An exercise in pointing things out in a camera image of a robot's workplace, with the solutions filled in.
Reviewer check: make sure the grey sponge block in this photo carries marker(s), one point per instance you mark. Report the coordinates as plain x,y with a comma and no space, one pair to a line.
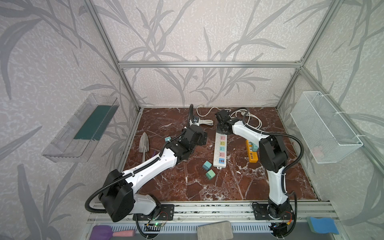
216,231

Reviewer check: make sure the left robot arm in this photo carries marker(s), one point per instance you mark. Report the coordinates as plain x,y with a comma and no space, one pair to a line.
118,197

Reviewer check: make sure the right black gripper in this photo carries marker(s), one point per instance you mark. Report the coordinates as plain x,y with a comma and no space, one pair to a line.
222,116

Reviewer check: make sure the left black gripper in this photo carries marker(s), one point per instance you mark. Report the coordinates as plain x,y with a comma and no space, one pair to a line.
199,137

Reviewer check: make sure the green cube charger centre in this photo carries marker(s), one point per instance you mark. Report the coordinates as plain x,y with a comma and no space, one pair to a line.
210,174

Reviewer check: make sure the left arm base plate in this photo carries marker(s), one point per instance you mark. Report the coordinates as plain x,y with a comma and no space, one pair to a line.
164,212

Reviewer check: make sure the white wire mesh basket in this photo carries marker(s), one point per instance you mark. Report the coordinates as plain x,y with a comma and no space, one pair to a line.
327,134

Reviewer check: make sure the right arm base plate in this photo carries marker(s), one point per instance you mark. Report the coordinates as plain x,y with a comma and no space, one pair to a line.
261,211

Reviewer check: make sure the blue sponge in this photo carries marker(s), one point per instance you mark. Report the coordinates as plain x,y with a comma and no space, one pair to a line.
322,225

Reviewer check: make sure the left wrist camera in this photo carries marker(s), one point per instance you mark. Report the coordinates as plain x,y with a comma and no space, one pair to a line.
195,121

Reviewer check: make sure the purple pink brush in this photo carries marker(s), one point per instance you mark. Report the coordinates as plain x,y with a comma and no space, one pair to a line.
103,232

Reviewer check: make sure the white multicolour power strip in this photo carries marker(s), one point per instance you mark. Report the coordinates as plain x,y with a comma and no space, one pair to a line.
220,151

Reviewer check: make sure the clear plastic wall tray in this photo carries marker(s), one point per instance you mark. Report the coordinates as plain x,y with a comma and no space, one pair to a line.
77,140

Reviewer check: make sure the orange power strip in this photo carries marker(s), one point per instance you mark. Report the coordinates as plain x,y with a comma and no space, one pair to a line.
253,156

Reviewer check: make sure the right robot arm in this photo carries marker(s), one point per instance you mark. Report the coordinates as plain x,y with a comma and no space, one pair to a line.
273,157

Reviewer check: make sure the grey garden trowel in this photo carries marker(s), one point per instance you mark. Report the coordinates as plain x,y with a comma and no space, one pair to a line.
144,146

